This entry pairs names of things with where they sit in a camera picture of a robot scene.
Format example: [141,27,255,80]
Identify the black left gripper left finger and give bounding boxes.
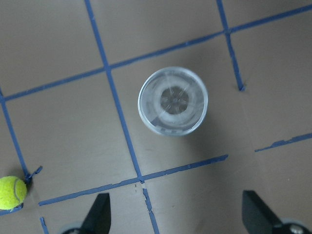
[79,193,111,234]

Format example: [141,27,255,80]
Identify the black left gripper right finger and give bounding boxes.
[242,190,292,234]

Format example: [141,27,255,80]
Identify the white blue tennis ball can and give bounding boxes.
[137,66,209,137]

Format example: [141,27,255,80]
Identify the tennis ball front centre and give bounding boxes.
[0,176,27,210]

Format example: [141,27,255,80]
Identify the brown paper table mat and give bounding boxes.
[0,0,312,234]

